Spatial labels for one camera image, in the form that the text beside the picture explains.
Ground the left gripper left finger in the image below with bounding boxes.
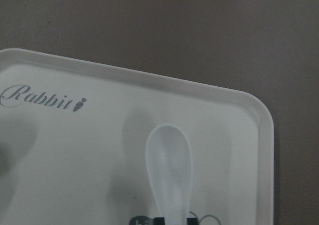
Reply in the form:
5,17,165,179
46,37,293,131
129,216,165,225

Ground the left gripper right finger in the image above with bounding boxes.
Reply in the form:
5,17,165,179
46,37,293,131
187,218,198,225

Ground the white plastic spoon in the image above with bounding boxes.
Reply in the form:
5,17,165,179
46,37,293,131
145,124,193,225

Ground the cream rabbit tray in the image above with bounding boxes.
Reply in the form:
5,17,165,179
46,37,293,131
0,48,274,225

